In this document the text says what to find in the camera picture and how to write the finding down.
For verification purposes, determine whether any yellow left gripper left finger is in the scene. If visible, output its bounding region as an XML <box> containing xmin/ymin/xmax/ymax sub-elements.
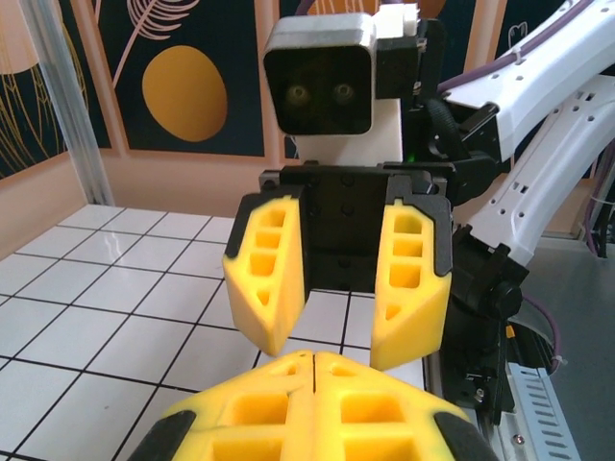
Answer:
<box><xmin>129</xmin><ymin>350</ymin><xmax>317</xmax><ymax>461</ymax></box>

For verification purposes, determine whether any aluminium corner post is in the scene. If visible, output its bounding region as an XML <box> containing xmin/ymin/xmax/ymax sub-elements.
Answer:
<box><xmin>18</xmin><ymin>0</ymin><xmax>115</xmax><ymax>207</ymax></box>

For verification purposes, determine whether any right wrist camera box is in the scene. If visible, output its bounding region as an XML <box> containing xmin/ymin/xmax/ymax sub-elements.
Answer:
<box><xmin>262</xmin><ymin>4</ymin><xmax>420</xmax><ymax>165</ymax></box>

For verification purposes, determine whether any grey metal base sheet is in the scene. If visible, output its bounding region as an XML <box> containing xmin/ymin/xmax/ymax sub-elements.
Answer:
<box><xmin>518</xmin><ymin>234</ymin><xmax>615</xmax><ymax>461</ymax></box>

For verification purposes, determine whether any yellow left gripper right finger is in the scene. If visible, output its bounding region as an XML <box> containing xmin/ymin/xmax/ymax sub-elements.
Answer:
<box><xmin>311</xmin><ymin>352</ymin><xmax>501</xmax><ymax>461</ymax></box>

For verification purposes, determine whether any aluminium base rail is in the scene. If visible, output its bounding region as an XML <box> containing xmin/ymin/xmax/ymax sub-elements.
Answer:
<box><xmin>431</xmin><ymin>354</ymin><xmax>534</xmax><ymax>461</ymax></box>

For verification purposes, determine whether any grey slotted cable duct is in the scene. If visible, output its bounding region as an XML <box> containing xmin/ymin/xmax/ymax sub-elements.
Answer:
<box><xmin>507</xmin><ymin>362</ymin><xmax>593</xmax><ymax>461</ymax></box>

